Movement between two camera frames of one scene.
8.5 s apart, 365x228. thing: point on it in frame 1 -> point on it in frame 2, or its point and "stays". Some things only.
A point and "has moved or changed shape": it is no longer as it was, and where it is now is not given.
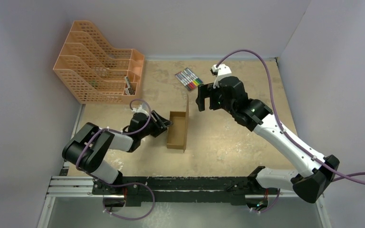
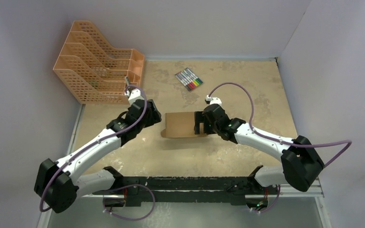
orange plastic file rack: (96, 73) stays
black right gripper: (206, 95) -> (202, 119)
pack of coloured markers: (188, 79) stays
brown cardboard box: (177, 132) has moved or changed shape
